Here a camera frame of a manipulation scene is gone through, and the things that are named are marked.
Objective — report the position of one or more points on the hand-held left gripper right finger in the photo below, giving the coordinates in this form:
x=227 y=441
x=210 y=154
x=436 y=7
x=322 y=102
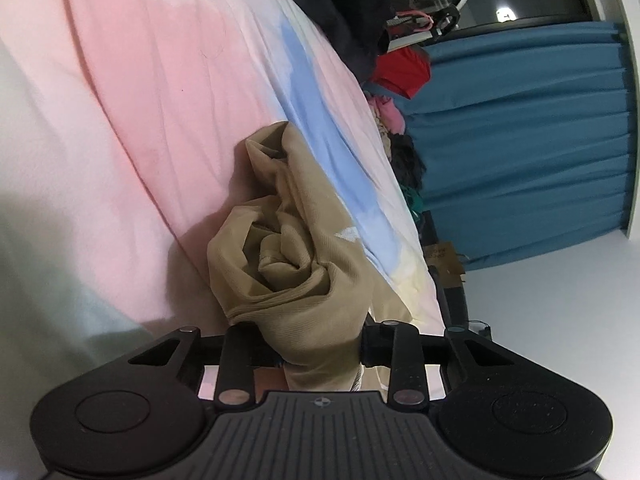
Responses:
x=409 y=360

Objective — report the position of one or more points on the black clothes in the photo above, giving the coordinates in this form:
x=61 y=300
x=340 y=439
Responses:
x=407 y=160

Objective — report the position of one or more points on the wide blue curtain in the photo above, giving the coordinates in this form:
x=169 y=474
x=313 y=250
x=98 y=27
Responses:
x=525 y=150

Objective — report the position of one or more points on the red garment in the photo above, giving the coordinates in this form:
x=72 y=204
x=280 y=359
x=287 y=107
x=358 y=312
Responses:
x=402 y=70

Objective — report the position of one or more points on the brown cardboard box on chair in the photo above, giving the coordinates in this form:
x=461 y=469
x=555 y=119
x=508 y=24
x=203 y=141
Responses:
x=445 y=262

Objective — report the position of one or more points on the dark navy garment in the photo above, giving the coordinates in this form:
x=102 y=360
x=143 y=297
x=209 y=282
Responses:
x=345 y=10

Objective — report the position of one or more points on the silver stand with device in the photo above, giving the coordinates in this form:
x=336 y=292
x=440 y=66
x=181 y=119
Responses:
x=435 y=22

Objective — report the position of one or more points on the pastel bed sheet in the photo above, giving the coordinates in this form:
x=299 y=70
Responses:
x=150 y=125

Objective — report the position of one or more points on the black sofa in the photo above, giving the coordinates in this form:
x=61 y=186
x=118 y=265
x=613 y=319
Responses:
x=452 y=305

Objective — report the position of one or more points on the black wall socket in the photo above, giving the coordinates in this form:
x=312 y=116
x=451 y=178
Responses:
x=482 y=327

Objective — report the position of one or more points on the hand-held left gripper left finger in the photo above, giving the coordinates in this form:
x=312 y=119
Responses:
x=234 y=357

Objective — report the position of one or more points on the pink garment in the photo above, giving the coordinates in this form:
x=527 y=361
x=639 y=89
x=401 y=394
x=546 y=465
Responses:
x=390 y=112

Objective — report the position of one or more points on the tan garment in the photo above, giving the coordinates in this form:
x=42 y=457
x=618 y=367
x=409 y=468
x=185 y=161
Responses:
x=300 y=280

